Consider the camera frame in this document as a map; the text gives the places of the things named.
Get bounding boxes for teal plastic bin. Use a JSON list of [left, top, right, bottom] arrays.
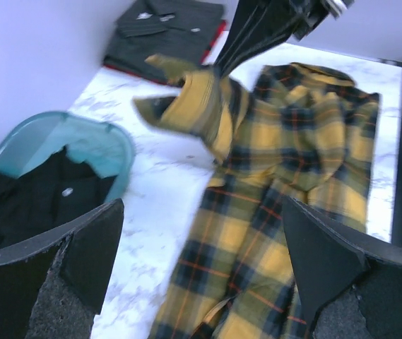
[[0, 111, 136, 202]]

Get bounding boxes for yellow plaid long sleeve shirt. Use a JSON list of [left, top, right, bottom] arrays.
[[134, 54, 380, 338]]

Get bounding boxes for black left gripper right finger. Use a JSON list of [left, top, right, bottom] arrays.
[[283, 198, 402, 339]]

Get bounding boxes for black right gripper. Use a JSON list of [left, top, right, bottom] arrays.
[[214, 0, 355, 76]]

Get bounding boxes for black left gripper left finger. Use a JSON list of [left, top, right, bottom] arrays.
[[0, 198, 124, 339]]

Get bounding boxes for black shirt in bin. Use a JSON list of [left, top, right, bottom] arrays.
[[0, 148, 115, 248]]

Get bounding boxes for folded dark striped shirt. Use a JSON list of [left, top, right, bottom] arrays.
[[102, 0, 226, 84]]

